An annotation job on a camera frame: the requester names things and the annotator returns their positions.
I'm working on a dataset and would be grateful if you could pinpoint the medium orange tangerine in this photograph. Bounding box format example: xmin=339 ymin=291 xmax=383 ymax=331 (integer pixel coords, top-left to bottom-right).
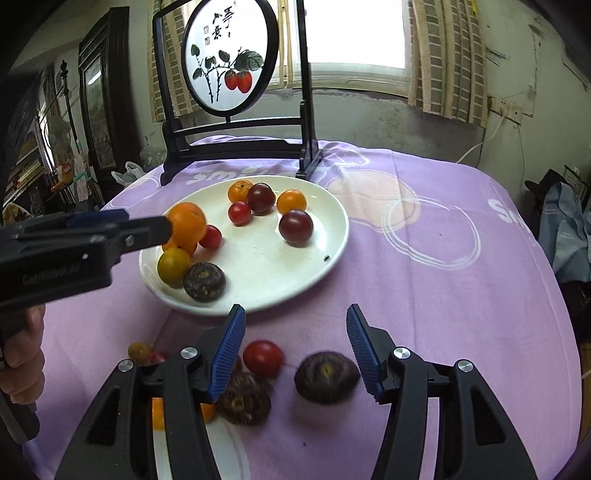
xmin=161 ymin=237 xmax=198 ymax=257

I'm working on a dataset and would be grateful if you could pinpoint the dark wooden cabinet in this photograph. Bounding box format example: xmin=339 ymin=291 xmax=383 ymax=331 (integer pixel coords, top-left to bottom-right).
xmin=78 ymin=7 xmax=141 ymax=195

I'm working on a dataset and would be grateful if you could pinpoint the white oval plate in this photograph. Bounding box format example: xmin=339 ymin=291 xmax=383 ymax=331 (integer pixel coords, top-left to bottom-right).
xmin=139 ymin=175 xmax=349 ymax=316

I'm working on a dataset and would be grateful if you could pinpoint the greenish yellow tomato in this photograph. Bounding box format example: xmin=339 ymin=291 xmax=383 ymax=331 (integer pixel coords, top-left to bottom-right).
xmin=157 ymin=247 xmax=192 ymax=289

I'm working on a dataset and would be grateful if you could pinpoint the blue cloth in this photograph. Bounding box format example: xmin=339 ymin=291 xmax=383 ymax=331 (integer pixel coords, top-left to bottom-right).
xmin=538 ymin=182 xmax=591 ymax=287

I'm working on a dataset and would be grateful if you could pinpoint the white wall socket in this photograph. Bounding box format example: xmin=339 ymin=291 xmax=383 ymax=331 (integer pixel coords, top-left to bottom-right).
xmin=489 ymin=97 xmax=525 ymax=123

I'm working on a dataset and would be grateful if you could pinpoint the yellow-orange tomato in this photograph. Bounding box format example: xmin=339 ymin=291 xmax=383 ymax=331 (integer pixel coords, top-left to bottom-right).
xmin=151 ymin=396 xmax=218 ymax=431
xmin=276 ymin=189 xmax=308 ymax=215

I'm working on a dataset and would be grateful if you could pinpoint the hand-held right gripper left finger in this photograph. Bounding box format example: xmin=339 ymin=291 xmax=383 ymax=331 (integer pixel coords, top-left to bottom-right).
xmin=54 ymin=303 xmax=247 ymax=480

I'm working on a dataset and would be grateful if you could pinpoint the white power cable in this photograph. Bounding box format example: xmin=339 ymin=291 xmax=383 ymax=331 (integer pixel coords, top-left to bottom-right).
xmin=457 ymin=113 xmax=504 ymax=164

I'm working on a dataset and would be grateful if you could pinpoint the large orange tangerine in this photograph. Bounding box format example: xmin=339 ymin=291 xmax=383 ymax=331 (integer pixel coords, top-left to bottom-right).
xmin=165 ymin=202 xmax=207 ymax=252

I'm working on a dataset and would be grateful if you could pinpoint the white plastic bag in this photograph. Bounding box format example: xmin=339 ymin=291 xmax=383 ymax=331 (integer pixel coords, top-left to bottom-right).
xmin=111 ymin=161 xmax=146 ymax=188

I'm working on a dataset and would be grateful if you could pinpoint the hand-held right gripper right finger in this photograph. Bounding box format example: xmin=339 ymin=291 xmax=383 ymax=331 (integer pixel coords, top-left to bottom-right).
xmin=346 ymin=303 xmax=539 ymax=480

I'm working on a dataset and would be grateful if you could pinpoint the small orange tangerine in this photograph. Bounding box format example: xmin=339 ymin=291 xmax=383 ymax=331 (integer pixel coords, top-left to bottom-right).
xmin=228 ymin=180 xmax=254 ymax=204

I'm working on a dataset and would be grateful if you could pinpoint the person's left hand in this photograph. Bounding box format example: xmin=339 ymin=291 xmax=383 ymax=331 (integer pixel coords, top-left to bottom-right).
xmin=0 ymin=305 xmax=47 ymax=407

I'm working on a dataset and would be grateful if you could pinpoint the round painted table screen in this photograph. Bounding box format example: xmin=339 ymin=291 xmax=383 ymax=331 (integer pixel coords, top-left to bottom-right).
xmin=152 ymin=0 xmax=324 ymax=186

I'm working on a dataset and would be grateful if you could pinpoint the checkered beige curtain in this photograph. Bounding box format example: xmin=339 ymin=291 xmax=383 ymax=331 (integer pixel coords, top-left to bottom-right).
xmin=406 ymin=0 xmax=489 ymax=127
xmin=148 ymin=0 xmax=199 ymax=123

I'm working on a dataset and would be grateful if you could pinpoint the purple tablecloth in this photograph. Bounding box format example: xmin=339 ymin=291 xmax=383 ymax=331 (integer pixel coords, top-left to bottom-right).
xmin=21 ymin=136 xmax=583 ymax=480

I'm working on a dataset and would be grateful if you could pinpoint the dark purple tomato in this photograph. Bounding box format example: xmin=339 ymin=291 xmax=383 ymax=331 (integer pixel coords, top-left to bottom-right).
xmin=278 ymin=209 xmax=315 ymax=246
xmin=247 ymin=183 xmax=277 ymax=216

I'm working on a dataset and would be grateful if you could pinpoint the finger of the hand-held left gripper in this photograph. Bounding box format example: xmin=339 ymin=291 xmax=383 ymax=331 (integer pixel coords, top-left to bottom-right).
xmin=78 ymin=215 xmax=175 ymax=259
xmin=9 ymin=209 xmax=130 ymax=241

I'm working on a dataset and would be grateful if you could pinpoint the dark brown wrinkled fruit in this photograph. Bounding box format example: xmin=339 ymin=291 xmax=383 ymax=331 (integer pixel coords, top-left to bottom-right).
xmin=294 ymin=352 xmax=361 ymax=405
xmin=217 ymin=371 xmax=272 ymax=426
xmin=183 ymin=261 xmax=227 ymax=303

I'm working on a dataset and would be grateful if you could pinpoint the bright window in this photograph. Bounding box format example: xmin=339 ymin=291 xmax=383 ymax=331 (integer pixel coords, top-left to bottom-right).
xmin=272 ymin=0 xmax=411 ymax=95

